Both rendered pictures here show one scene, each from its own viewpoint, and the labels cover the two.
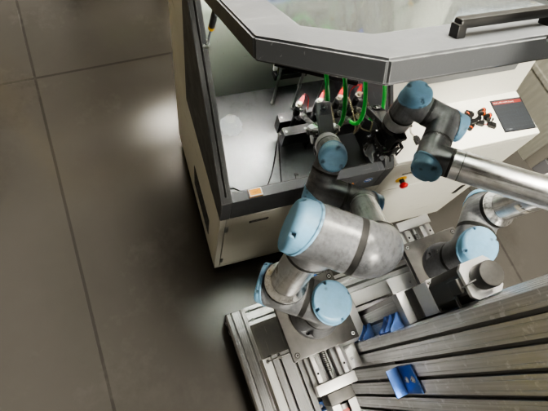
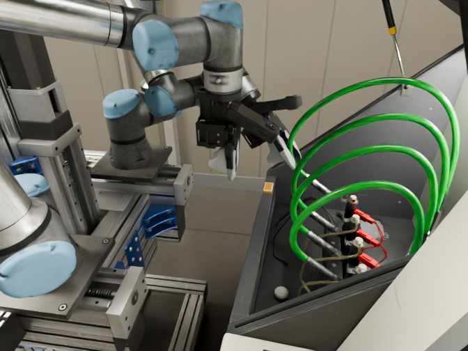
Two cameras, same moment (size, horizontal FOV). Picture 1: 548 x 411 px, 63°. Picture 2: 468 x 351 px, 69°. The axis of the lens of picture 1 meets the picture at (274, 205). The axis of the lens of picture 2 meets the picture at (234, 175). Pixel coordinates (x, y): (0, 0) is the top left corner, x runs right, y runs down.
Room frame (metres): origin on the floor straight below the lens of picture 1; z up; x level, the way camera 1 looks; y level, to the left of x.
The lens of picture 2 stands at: (1.34, -0.64, 1.63)
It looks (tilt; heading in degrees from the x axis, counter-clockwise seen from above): 33 degrees down; 139
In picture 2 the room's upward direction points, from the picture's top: straight up
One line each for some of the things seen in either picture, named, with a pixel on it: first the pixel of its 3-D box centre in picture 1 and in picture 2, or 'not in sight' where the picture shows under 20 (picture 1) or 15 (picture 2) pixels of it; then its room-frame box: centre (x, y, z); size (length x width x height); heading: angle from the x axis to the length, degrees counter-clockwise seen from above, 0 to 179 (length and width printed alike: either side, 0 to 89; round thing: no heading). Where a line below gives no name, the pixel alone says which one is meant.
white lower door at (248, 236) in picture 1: (287, 229); not in sight; (0.80, -0.10, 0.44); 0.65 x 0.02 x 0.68; 127
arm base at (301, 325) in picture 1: (317, 311); (129, 145); (0.33, -0.24, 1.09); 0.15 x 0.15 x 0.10
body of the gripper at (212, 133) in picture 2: (387, 136); (220, 117); (0.82, -0.24, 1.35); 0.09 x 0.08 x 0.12; 37
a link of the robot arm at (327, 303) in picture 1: (325, 303); (125, 113); (0.33, -0.23, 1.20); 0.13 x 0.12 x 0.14; 93
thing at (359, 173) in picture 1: (306, 189); (258, 250); (0.81, -0.09, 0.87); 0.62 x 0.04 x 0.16; 127
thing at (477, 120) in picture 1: (471, 119); not in sight; (1.33, -0.63, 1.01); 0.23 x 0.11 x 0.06; 127
